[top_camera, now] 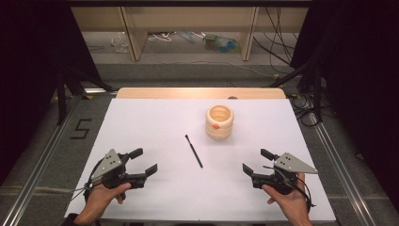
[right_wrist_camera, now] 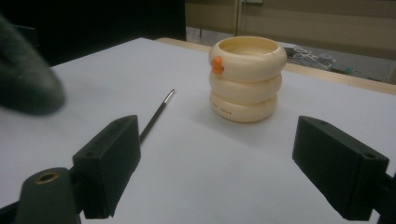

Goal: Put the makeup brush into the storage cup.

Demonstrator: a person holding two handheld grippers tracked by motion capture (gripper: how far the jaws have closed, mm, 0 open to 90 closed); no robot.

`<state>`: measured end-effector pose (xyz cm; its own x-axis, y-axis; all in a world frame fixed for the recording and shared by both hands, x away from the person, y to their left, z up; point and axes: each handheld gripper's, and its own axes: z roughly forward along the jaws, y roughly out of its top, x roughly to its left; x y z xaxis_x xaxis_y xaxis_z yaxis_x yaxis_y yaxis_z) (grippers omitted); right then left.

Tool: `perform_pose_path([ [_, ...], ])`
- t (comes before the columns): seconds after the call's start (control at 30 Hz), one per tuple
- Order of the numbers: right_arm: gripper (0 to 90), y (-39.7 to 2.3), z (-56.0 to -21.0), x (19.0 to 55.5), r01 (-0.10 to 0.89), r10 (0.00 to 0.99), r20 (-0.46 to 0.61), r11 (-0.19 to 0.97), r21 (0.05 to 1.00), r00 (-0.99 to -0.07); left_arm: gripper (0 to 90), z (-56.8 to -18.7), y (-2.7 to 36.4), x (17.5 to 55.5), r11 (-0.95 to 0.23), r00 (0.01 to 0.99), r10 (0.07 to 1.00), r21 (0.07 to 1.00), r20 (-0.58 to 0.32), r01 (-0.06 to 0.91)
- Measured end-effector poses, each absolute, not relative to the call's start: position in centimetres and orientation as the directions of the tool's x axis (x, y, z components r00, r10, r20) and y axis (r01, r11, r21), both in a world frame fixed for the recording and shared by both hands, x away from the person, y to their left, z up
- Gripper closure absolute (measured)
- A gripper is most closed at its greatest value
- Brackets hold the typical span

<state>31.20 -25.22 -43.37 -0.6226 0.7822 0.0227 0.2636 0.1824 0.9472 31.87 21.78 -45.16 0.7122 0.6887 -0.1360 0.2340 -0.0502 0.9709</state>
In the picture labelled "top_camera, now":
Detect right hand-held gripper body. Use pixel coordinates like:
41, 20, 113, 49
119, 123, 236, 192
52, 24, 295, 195
251, 152, 319, 196

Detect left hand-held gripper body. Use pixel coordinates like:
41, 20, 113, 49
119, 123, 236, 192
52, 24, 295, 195
89, 148, 149, 190

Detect person's right hand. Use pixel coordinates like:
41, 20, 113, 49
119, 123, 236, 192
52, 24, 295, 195
261, 172, 311, 219

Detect person's left hand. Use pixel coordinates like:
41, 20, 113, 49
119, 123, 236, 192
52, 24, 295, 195
80, 182, 133, 220

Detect white table sheet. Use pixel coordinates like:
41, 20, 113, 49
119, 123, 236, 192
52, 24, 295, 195
63, 97, 337, 222

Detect black pen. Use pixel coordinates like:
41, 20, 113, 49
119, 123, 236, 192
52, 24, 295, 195
184, 134, 204, 170

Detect cream ribbed pen holder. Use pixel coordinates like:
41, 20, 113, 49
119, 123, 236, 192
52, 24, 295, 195
204, 104, 235, 140

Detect black sleeve cuff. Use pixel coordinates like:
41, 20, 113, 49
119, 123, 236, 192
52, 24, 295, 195
61, 212, 79, 226

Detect wooden table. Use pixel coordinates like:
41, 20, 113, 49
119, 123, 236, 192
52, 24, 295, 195
115, 87, 287, 101

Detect black stand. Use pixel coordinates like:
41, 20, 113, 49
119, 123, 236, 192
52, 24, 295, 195
55, 65, 116, 127
268, 59, 325, 124

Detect clear plastic bag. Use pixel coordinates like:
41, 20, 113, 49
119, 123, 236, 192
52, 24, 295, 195
109, 30, 130, 55

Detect wooden shelf unit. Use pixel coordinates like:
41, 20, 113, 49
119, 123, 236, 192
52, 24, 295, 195
71, 6, 311, 62

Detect colourful plastic packets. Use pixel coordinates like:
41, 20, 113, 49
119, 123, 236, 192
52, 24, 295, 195
201, 32, 242, 55

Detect black curtain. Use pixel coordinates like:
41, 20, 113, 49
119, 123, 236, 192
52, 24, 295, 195
0, 0, 106, 186
289, 0, 399, 215

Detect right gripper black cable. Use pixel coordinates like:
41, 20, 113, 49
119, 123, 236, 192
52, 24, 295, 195
263, 165, 317, 212

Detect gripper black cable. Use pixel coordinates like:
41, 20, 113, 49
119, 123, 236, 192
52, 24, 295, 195
69, 158, 106, 203
263, 165, 317, 212

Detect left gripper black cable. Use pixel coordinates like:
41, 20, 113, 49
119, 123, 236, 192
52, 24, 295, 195
69, 158, 106, 203

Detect black floor cables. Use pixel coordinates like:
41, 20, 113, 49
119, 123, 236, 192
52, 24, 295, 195
286, 92, 322, 128

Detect metal floor rail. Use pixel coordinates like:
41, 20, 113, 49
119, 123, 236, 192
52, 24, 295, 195
0, 93, 86, 226
308, 112, 379, 226

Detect hanging black cables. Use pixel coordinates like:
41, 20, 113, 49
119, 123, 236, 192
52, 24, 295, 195
251, 7, 299, 68

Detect white coiled cord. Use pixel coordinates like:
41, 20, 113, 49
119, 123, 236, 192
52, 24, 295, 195
147, 31, 177, 43

